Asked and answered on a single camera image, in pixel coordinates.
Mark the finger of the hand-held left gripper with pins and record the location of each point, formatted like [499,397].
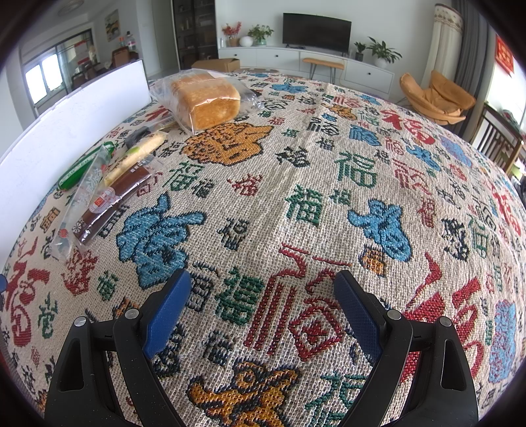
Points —
[2,283]

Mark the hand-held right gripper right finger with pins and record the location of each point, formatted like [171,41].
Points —
[357,312]

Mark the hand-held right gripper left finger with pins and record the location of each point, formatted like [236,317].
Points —
[168,312]

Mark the green sausage packet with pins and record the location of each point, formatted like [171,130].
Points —
[76,174]

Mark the brown bar snack packet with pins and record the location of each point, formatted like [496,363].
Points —
[119,189]

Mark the white cardboard box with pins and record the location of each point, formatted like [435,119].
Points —
[61,135]

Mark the cream stick snack packet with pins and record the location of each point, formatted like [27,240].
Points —
[141,150]

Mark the bagged bread loaf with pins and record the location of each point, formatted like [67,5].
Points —
[205,100]

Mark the printed woven blanket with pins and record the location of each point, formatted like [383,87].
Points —
[287,184]

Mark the balcony glass door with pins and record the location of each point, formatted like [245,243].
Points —
[53,69]

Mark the dark wooden chair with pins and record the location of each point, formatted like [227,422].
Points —
[495,135]

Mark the orange lounge chair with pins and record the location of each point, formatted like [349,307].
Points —
[439,98]

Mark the brown cardboard box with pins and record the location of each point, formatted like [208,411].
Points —
[215,65]

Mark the wooden bench with metal legs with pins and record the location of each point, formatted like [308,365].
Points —
[322,62]

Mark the brown dining chair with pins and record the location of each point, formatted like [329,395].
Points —
[122,57]

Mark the large plant in white pot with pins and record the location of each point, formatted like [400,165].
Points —
[382,55]

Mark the small plant in dark pot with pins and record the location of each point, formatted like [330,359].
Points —
[360,53]

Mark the white television cabinet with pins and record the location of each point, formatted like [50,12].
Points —
[267,57]

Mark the standing air conditioner with cover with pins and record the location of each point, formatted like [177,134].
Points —
[444,45]

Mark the dark glass display cabinet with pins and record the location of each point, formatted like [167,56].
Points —
[195,33]

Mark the round white vase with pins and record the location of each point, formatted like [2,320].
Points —
[245,41]

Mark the black television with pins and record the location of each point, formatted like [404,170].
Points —
[316,31]

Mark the grey curtain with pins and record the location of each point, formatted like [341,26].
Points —
[476,53]

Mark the red flowers in vase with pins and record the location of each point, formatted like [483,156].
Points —
[231,31]

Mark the green plant in glass pot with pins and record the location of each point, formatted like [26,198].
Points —
[259,33]

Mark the framed wall painting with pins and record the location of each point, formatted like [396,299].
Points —
[111,25]

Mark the red wall hanging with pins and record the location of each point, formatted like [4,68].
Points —
[505,55]

